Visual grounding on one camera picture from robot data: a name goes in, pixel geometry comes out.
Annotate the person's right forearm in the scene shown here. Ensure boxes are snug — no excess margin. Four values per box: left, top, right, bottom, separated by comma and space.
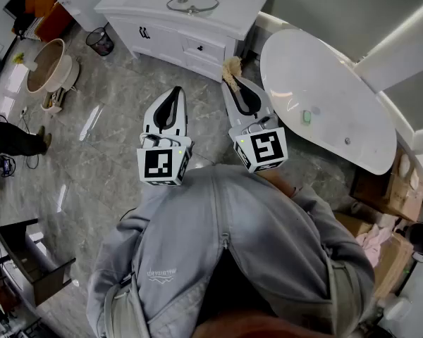
257, 169, 300, 199

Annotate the black wire wastebasket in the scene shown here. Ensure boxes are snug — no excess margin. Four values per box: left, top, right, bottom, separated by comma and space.
85, 26, 116, 58

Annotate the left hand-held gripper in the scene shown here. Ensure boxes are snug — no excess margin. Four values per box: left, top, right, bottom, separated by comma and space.
136, 85, 195, 187

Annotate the large cardboard box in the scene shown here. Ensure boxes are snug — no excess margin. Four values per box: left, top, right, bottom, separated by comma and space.
350, 145, 423, 223

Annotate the pink cloth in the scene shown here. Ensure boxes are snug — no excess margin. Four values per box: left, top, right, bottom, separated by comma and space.
355, 223, 393, 269

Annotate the person's black undershirt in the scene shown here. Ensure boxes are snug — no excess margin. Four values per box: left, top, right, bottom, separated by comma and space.
197, 248, 274, 325

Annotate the person in white coat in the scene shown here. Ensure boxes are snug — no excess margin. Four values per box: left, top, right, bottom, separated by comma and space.
86, 163, 376, 338

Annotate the orange brown armchair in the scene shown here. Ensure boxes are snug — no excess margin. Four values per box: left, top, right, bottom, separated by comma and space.
23, 0, 75, 44

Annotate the glass lid with wooden knob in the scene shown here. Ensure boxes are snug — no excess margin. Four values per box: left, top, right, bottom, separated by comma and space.
166, 0, 220, 16

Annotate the person's beige harness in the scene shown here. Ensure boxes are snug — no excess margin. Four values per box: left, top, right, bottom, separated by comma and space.
104, 258, 364, 338

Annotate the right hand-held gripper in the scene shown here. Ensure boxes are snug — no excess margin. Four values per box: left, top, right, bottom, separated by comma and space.
221, 75, 289, 174

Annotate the white rectangular fixture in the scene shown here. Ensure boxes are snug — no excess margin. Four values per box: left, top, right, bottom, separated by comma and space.
52, 0, 109, 33

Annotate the small white rack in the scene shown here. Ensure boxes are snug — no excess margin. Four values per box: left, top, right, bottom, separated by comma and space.
40, 87, 67, 114

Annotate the dark wooden table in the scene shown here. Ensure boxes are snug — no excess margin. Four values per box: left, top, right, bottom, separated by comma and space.
0, 218, 77, 308

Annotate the round white side table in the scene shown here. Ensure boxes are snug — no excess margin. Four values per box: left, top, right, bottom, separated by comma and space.
44, 54, 81, 93

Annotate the black flat screen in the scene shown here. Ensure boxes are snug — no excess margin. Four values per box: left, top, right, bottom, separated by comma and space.
2, 0, 30, 21

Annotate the yellow sponge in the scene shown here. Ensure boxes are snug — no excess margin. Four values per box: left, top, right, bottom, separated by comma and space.
221, 56, 243, 93

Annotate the white vanity cabinet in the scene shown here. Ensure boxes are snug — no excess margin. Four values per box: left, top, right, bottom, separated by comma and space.
104, 12, 255, 83

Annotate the white oval tub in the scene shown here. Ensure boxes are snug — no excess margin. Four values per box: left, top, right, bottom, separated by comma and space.
259, 29, 398, 175

